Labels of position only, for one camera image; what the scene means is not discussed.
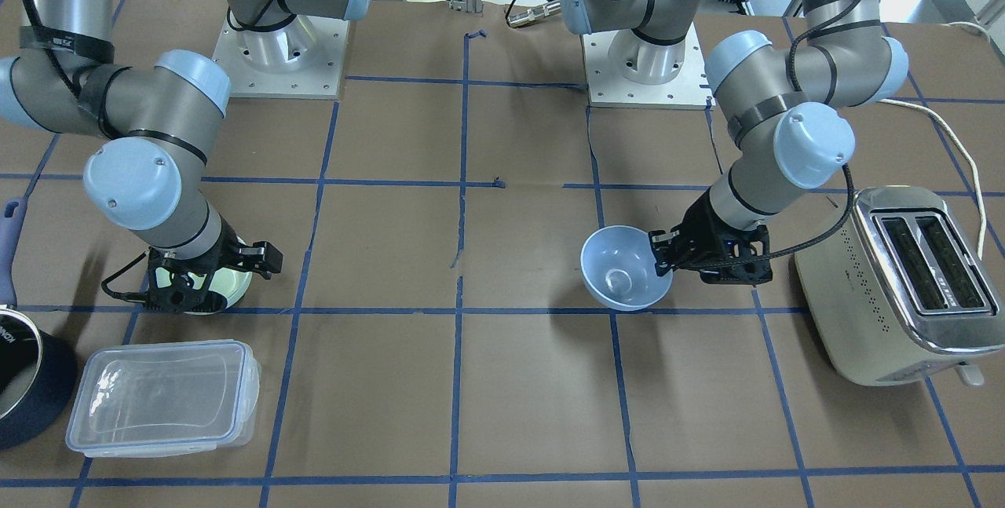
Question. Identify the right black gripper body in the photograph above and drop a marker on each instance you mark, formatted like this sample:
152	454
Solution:
222	252

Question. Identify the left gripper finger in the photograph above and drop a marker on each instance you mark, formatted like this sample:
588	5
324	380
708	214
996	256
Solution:
666	258

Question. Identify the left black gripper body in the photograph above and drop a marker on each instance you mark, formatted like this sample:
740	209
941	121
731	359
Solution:
696	233

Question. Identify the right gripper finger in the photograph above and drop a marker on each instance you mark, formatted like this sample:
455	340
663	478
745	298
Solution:
261	258

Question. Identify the green bowl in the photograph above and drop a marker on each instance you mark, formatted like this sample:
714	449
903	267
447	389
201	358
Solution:
208	262

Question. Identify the blue bowl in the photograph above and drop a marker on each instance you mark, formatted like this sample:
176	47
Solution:
619	269

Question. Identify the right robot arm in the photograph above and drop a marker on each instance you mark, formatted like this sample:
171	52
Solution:
159	126

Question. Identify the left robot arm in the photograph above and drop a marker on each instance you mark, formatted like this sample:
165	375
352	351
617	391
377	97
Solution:
781	108

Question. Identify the clear plastic food container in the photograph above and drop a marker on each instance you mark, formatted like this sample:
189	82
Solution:
157	400

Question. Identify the dark blue saucepan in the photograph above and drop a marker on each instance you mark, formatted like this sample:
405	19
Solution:
38	370

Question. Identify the cream toaster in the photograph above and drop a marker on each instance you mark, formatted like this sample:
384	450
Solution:
899	293

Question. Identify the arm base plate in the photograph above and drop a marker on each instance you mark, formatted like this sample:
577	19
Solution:
622	71
301	61

